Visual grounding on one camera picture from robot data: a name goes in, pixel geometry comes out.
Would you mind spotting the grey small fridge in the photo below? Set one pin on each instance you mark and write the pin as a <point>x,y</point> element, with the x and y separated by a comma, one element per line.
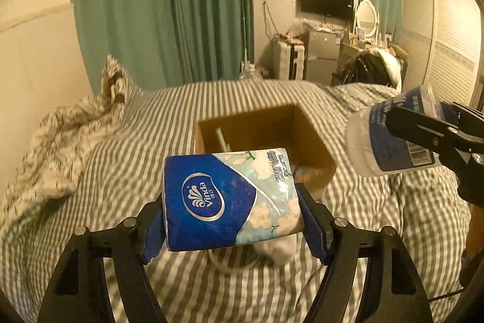
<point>321,54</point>

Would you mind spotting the wide green curtain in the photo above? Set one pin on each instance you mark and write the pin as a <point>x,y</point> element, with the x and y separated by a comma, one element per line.
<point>151,5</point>

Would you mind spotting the clear large plastic jug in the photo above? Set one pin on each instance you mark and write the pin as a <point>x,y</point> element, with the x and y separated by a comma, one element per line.
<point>250,73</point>

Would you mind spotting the blue floral tissue pack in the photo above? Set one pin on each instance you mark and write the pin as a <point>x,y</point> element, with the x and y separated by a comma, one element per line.
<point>227,198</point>

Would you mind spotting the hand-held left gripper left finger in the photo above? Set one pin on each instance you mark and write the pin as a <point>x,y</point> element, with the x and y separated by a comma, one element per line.
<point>153,238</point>

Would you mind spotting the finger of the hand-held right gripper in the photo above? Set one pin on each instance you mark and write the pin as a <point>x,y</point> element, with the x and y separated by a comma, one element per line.
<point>467,109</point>
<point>416,126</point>

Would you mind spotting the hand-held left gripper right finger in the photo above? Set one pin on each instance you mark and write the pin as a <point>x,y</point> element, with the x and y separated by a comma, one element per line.
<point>314,232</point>

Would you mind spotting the white patterned blanket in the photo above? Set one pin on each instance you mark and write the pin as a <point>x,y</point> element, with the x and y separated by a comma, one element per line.
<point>72,141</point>

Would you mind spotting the clear plastic bag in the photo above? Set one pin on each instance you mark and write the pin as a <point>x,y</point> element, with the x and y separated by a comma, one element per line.
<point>298,29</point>

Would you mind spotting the chair with black clothes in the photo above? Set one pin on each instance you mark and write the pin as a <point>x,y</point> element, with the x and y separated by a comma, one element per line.
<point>366,71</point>

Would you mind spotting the white cloth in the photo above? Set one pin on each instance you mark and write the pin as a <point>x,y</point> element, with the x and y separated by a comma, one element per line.
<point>278,251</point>

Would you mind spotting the brown cardboard box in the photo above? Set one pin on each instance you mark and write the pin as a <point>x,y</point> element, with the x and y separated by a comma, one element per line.
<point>302,141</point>

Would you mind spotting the white suitcase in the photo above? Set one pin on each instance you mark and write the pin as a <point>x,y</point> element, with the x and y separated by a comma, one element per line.
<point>291,60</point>

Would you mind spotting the grey striped bed cover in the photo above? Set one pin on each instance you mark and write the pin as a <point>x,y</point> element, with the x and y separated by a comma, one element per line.
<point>143,141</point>

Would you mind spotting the white louvred wardrobe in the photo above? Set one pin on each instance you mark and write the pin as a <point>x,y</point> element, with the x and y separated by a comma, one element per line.
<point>446,43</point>

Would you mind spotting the white stick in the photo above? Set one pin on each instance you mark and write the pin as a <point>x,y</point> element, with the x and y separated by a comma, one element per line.
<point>224,141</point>

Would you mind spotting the white oval table mirror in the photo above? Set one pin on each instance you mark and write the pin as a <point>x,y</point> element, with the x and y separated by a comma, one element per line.
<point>366,16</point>

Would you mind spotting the clear plastic water bottle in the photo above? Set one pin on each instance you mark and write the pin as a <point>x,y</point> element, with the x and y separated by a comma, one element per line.
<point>368,141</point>

